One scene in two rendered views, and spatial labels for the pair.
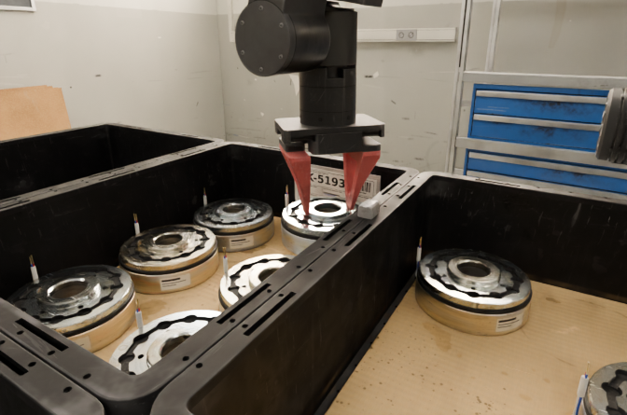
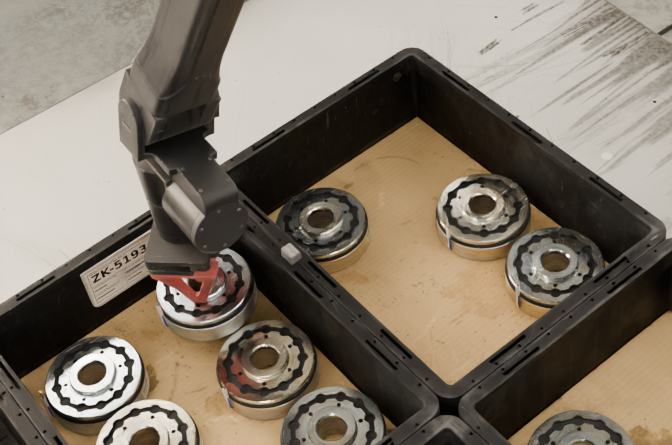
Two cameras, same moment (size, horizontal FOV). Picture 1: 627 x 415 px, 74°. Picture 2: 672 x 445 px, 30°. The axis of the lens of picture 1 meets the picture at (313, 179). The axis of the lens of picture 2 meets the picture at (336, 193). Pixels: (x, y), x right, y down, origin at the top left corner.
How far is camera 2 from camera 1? 106 cm
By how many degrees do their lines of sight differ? 58
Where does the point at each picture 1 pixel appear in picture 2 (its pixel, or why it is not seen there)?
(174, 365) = (422, 389)
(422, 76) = not seen: outside the picture
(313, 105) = not seen: hidden behind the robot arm
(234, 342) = (415, 363)
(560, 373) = (413, 231)
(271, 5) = (227, 204)
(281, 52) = (241, 224)
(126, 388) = (431, 407)
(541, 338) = (382, 220)
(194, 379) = (435, 381)
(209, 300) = (232, 427)
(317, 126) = not seen: hidden behind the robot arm
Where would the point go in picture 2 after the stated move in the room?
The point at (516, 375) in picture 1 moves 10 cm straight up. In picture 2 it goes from (405, 255) to (398, 195)
